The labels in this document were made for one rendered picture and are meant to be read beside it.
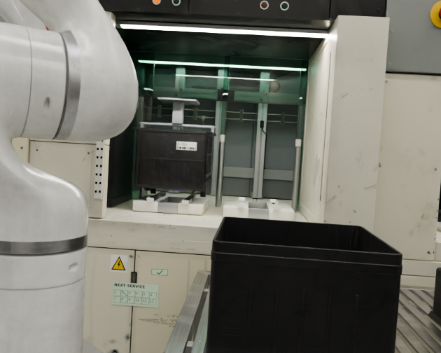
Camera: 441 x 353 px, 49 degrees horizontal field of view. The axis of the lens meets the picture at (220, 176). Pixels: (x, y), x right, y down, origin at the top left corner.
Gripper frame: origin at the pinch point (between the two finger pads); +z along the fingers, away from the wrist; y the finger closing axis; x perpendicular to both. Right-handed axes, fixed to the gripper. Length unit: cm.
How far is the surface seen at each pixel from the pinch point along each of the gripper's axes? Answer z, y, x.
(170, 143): 26.5, 28.0, -12.3
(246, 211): 26, 52, -31
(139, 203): 26.4, 19.8, -30.5
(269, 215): 26, 58, -31
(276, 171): 95, 64, -21
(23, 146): 6.6, -7.0, -15.4
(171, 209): 26, 29, -32
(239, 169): 95, 48, -21
